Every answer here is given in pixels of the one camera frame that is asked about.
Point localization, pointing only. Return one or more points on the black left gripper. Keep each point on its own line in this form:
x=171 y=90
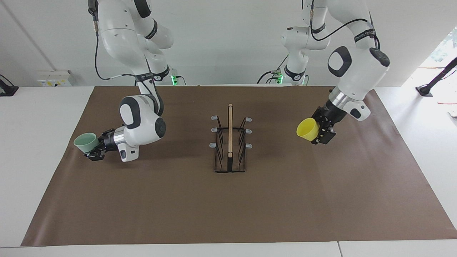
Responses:
x=334 y=113

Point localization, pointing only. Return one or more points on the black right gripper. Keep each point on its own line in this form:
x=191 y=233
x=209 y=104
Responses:
x=109 y=140

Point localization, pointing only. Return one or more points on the pale green plastic cup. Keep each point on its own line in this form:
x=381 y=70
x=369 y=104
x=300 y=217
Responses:
x=86 y=141

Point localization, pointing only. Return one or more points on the yellow plastic cup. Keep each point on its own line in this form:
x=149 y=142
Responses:
x=307 y=129

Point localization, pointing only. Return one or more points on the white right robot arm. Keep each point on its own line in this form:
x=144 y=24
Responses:
x=141 y=117

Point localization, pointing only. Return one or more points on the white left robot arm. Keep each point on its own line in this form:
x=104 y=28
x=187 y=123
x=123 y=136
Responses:
x=357 y=67

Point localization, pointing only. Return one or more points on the base box with green light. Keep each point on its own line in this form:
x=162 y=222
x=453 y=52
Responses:
x=174 y=77
x=278 y=77

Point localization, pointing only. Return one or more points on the brown table mat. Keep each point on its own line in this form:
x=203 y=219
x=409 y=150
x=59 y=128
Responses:
x=285 y=200

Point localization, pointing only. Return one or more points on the black stand with foot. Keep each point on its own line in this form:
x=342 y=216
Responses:
x=437 y=78

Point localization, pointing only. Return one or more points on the white wall electrical box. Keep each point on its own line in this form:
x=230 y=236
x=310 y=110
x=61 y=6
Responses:
x=55 y=78

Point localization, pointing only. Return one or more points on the black clamp mount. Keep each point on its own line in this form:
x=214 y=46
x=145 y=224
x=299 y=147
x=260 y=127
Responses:
x=7 y=89

